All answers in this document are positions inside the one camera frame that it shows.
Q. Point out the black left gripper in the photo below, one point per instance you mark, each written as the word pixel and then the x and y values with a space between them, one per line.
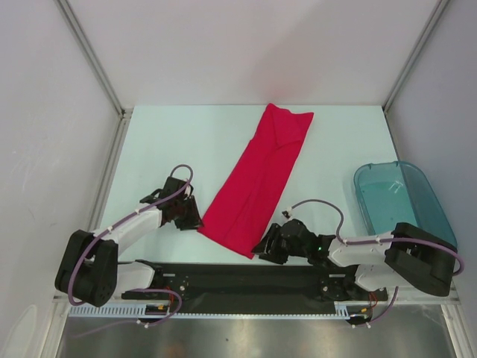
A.
pixel 194 220

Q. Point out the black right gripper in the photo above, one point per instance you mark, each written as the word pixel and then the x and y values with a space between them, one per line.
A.
pixel 264 247

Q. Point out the red t shirt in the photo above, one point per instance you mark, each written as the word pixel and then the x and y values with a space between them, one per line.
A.
pixel 239 214

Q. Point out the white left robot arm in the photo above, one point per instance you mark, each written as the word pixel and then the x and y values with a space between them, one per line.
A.
pixel 90 271

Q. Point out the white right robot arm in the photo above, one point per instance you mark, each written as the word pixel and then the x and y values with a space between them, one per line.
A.
pixel 405 256

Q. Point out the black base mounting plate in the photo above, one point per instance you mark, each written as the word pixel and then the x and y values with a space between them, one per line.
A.
pixel 256 284

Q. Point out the teal plastic basin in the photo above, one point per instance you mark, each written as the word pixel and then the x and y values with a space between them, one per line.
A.
pixel 389 193

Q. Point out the white cable duct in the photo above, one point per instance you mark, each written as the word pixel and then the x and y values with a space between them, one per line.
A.
pixel 155 311

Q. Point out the left aluminium corner post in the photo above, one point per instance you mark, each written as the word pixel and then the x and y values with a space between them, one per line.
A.
pixel 73 24

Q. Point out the aluminium corner post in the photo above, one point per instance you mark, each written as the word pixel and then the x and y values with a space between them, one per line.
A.
pixel 417 50
pixel 73 24

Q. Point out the right aluminium corner post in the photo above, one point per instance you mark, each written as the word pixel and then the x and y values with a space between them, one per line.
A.
pixel 417 50

